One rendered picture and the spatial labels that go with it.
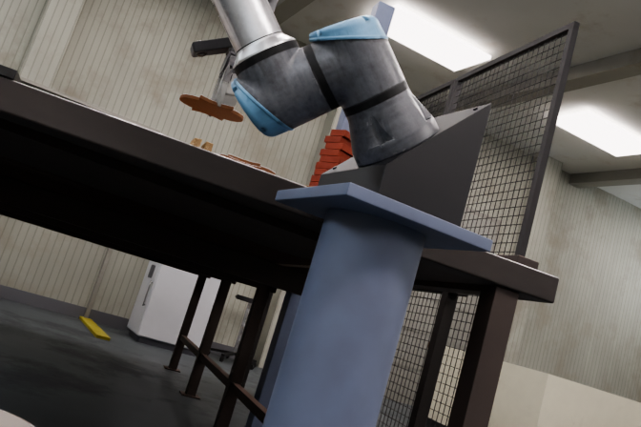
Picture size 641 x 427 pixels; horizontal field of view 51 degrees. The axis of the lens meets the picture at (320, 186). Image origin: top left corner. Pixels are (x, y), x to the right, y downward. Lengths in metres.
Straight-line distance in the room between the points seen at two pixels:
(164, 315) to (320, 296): 5.64
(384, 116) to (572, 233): 9.56
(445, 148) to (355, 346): 0.35
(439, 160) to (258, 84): 0.31
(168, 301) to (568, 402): 3.67
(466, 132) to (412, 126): 0.10
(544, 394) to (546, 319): 4.48
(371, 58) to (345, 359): 0.47
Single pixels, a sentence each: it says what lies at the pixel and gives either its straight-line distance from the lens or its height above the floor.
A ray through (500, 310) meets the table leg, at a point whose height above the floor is 0.81.
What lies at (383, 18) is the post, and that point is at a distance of 3.73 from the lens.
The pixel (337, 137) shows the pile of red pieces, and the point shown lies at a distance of 2.28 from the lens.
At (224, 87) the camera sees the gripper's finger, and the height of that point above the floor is 1.09.
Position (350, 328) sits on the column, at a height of 0.68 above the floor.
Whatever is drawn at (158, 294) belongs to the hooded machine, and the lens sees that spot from 6.60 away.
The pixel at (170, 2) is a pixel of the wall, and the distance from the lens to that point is 7.85.
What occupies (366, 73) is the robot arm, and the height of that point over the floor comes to 1.06.
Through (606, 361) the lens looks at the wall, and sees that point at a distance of 11.24.
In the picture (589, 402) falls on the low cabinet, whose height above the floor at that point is 0.67.
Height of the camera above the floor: 0.67
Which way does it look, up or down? 11 degrees up
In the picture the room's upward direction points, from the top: 17 degrees clockwise
